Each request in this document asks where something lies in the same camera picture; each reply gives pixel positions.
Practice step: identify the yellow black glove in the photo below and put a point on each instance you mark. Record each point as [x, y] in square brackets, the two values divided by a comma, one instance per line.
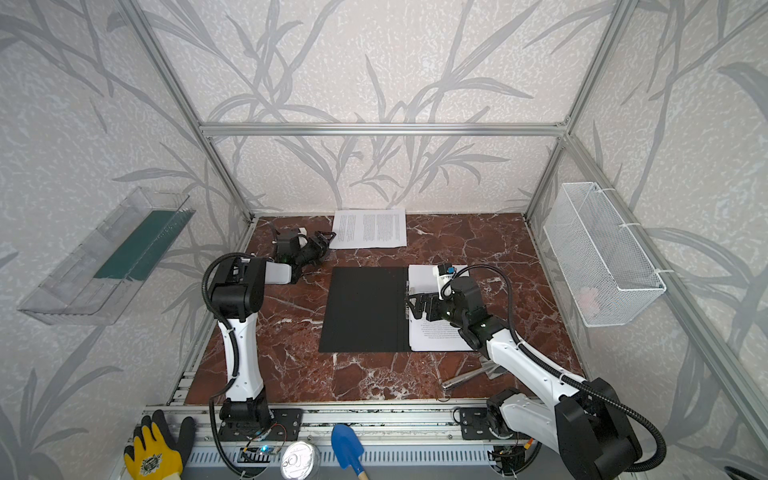
[155, 453]

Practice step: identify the blue trowel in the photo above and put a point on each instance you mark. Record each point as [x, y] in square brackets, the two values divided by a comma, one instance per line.
[348, 449]

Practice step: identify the clear plastic wall tray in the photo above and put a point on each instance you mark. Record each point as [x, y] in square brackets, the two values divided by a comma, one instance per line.
[95, 283]

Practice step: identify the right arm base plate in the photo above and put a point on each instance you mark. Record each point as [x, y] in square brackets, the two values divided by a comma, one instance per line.
[474, 423]

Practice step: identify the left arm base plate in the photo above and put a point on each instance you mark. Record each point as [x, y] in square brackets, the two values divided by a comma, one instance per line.
[285, 427]

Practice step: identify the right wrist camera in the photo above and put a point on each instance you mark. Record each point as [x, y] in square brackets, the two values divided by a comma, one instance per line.
[443, 273]

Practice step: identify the silver round can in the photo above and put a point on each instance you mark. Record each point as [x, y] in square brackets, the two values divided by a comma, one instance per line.
[300, 461]

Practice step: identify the teal folder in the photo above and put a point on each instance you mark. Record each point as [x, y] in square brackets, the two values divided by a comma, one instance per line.
[366, 311]

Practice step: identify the aluminium frame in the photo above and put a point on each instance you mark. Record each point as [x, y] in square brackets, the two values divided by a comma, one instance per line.
[741, 390]

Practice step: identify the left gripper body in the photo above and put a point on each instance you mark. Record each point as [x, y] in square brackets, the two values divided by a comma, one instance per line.
[313, 246]

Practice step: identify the green circuit board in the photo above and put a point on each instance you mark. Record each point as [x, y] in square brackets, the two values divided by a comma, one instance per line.
[265, 454]

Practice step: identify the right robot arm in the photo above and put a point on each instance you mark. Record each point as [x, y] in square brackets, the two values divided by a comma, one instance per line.
[595, 434]

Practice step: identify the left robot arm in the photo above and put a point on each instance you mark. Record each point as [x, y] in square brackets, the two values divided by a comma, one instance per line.
[233, 290]

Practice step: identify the white wire basket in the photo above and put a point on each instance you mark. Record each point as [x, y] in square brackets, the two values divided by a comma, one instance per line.
[609, 275]

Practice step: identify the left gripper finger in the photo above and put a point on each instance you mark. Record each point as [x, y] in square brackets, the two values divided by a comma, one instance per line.
[318, 249]
[324, 238]

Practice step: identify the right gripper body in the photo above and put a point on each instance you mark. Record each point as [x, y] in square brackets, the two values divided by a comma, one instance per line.
[434, 306]

